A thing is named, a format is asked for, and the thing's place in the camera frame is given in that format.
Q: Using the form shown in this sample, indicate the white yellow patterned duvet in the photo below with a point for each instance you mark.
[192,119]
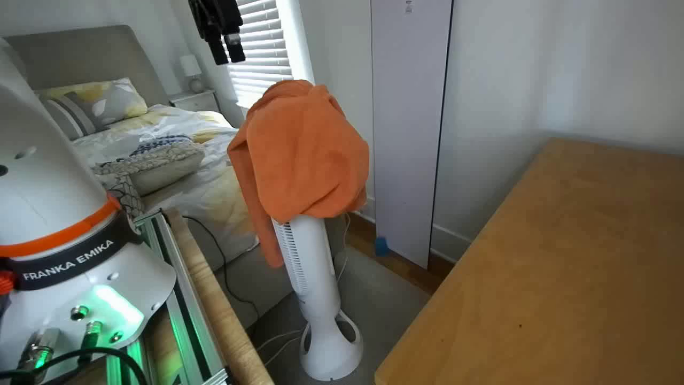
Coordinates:
[195,140]

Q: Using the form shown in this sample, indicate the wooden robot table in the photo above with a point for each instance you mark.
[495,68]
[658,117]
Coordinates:
[223,312]

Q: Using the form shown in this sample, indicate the white window blinds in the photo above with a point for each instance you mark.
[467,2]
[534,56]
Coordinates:
[264,50]

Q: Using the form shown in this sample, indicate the grey upholstered headboard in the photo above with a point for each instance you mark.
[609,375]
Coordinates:
[85,56]

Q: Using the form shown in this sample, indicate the yellow grey patterned pillow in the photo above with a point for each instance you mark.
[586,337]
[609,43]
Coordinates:
[108,98]

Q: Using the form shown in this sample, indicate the aluminium frame with green light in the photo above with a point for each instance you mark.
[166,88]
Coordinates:
[188,334]

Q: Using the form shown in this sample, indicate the white leaning panel board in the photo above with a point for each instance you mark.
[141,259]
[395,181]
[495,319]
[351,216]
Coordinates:
[408,129]

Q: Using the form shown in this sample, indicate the dark hanging clothes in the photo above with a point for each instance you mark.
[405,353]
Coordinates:
[215,21]

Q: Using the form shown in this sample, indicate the white nightstand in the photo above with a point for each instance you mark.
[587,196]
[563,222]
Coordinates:
[195,101]

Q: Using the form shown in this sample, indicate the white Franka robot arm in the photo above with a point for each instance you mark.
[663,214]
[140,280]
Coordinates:
[43,178]

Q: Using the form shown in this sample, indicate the light wooden dresser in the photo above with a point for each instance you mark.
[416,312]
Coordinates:
[569,270]

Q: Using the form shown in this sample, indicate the white table lamp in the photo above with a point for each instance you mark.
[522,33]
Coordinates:
[188,66]

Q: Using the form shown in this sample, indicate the orange towel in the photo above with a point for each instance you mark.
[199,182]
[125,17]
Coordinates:
[305,151]

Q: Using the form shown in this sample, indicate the cream knit blanket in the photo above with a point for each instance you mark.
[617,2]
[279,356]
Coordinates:
[157,162]

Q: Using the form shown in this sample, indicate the white tower fan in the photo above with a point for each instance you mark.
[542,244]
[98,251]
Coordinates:
[315,274]

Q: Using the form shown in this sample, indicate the grey striped pillow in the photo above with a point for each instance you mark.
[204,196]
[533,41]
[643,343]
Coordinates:
[66,117]

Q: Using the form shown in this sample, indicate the small blue object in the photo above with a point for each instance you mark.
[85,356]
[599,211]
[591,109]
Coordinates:
[383,246]

